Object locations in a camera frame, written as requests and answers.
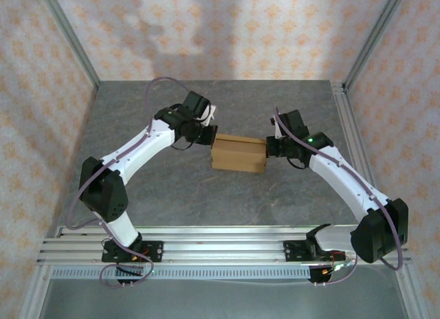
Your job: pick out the brown cardboard box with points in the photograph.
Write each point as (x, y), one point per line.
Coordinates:
(237, 157)

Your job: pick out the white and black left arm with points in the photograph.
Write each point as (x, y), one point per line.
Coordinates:
(144, 147)

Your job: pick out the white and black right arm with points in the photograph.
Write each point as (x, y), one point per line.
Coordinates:
(340, 174)

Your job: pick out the grey metal panel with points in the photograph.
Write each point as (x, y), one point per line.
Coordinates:
(223, 302)

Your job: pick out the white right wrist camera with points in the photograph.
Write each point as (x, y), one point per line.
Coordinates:
(277, 126)

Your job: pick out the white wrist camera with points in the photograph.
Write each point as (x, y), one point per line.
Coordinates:
(277, 126)
(210, 113)

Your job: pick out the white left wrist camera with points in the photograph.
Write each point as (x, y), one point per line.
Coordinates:
(210, 113)

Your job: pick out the aluminium side rail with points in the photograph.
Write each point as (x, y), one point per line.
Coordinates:
(347, 119)

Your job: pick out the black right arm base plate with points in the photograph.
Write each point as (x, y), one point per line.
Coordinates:
(292, 252)

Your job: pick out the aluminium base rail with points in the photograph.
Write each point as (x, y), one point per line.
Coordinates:
(223, 245)

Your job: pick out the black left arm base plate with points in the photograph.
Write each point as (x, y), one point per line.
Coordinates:
(154, 252)

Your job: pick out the aluminium frame post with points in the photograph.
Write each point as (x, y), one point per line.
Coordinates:
(373, 37)
(74, 44)

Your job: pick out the aluminium lower frame leg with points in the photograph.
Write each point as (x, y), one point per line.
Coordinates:
(34, 291)
(409, 295)

